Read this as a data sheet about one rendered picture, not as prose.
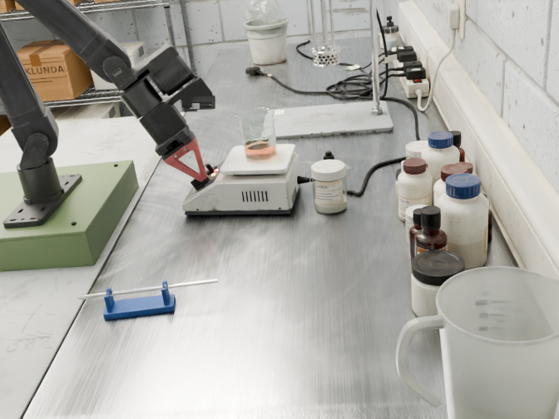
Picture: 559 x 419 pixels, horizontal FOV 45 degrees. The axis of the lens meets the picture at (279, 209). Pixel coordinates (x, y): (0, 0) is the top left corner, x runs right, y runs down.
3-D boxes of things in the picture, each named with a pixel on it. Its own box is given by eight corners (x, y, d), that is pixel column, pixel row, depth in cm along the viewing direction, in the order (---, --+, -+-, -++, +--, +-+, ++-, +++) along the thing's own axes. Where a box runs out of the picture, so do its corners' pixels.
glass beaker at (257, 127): (278, 150, 125) (273, 105, 121) (280, 162, 119) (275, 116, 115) (239, 155, 124) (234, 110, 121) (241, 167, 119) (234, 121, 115)
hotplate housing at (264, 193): (183, 218, 122) (175, 177, 119) (202, 187, 134) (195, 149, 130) (304, 216, 118) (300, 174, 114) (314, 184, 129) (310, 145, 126)
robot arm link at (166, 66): (191, 71, 123) (150, 15, 117) (199, 81, 115) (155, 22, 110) (140, 109, 123) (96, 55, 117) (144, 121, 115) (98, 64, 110)
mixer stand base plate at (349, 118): (260, 141, 154) (260, 136, 153) (266, 113, 171) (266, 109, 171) (393, 130, 151) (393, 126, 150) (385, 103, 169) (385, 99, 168)
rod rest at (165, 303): (103, 320, 95) (97, 299, 94) (107, 307, 98) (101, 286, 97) (174, 312, 95) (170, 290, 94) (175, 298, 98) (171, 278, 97)
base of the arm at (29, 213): (73, 138, 125) (37, 141, 126) (28, 181, 107) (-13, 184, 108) (84, 178, 129) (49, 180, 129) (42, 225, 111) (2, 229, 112)
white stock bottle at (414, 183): (403, 208, 117) (402, 154, 113) (435, 210, 115) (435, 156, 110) (394, 222, 112) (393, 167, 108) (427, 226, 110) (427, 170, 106)
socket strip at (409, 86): (407, 99, 170) (407, 81, 168) (391, 60, 206) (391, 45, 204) (429, 97, 170) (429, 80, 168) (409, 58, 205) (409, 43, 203)
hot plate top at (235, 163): (218, 175, 118) (217, 170, 117) (234, 150, 128) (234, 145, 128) (286, 174, 115) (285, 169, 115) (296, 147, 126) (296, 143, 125)
